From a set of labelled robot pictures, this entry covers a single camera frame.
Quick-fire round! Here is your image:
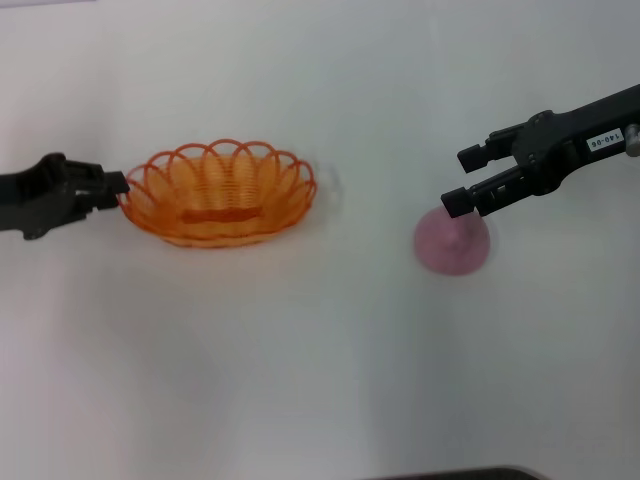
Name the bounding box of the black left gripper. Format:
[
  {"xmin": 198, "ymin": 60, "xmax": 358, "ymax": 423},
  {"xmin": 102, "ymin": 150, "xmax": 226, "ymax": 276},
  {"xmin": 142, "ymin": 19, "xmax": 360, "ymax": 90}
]
[{"xmin": 0, "ymin": 152, "xmax": 131, "ymax": 242}]

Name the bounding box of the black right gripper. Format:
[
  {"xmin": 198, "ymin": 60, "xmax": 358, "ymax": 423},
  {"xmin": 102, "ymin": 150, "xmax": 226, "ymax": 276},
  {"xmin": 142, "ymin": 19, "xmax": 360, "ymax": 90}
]
[{"xmin": 440, "ymin": 84, "xmax": 640, "ymax": 219}]

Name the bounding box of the pink peach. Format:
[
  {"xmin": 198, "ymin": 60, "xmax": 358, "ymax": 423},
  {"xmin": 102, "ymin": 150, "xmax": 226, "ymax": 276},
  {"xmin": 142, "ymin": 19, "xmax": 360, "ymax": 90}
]
[{"xmin": 412, "ymin": 206, "xmax": 492, "ymax": 277}]

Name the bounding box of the orange woven plastic basket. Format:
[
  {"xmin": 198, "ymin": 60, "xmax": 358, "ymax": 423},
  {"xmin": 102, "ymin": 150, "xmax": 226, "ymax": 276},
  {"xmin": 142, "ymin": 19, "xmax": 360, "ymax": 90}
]
[{"xmin": 117, "ymin": 137, "xmax": 319, "ymax": 250}]

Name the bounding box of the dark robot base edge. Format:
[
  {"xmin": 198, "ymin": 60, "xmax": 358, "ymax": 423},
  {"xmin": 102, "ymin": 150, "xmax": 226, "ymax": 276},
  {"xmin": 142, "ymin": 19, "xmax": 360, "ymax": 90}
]
[{"xmin": 382, "ymin": 464, "xmax": 546, "ymax": 480}]

